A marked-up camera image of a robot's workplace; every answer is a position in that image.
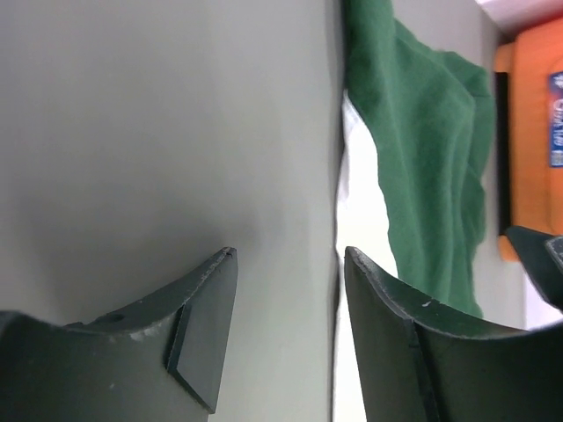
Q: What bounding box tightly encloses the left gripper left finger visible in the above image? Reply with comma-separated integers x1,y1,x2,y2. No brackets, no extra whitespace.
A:
1,247,238,421

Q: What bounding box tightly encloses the white and green t shirt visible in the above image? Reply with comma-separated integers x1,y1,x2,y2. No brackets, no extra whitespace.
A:
332,0,498,422

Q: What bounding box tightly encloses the orange plastic laundry basket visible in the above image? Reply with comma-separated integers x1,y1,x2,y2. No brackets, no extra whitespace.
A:
494,18,562,261

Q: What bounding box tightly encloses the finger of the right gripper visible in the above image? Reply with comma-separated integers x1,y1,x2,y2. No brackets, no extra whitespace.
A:
505,226,562,311

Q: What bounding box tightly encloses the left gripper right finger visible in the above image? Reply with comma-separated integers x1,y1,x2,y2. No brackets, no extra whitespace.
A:
345,247,562,421

